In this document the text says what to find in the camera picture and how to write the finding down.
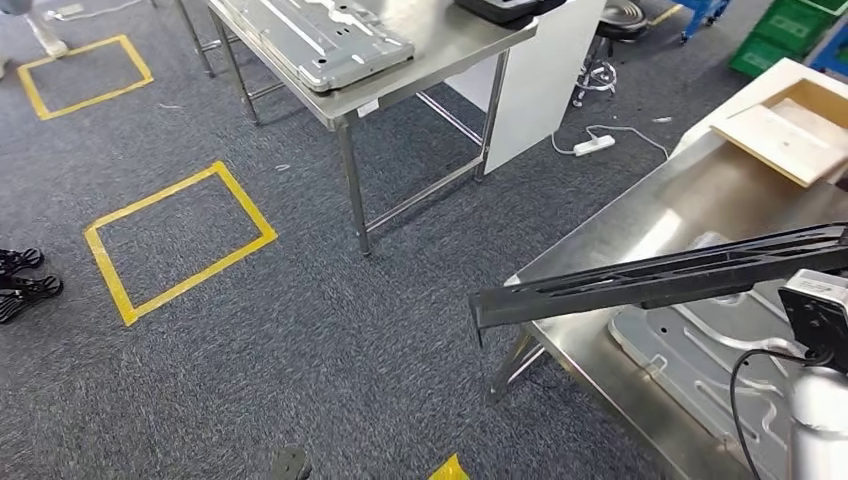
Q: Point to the black plastic panel part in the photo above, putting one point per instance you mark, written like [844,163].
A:
[662,278]

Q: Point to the stainless steel workbench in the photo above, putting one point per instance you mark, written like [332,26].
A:
[696,199]

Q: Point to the white table sticker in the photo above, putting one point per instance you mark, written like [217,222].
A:
[368,108]

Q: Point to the small white floor scrap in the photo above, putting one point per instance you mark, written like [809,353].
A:
[169,106]
[662,120]
[283,167]

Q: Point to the white panel board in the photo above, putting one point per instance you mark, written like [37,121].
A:
[543,86]

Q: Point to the white power strip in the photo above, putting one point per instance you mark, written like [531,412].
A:
[594,145]

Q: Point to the stainless steel table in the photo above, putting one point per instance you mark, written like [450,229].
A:
[450,40]

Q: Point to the stamped grey metal panel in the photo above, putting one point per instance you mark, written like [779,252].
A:
[318,40]
[696,351]

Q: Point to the black plastic tray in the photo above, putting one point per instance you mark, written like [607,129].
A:
[503,10]

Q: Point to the chrome round stool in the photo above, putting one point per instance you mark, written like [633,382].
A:
[623,20]

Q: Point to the yellow floor tape rectangle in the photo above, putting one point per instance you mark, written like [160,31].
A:
[110,285]
[31,93]

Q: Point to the blue metal cart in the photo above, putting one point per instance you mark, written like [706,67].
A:
[702,13]

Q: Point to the green plastic crate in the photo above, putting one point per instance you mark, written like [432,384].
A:
[758,60]
[792,23]

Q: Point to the black silver humanoid robot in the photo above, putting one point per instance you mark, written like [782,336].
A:
[26,285]

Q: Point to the person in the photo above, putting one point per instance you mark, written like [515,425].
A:
[50,40]

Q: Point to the blue plastic crate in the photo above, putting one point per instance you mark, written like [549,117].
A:
[831,60]

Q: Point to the dark left wrist camera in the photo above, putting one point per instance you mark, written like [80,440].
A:
[291,464]

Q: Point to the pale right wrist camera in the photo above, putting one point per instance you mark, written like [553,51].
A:
[818,311]

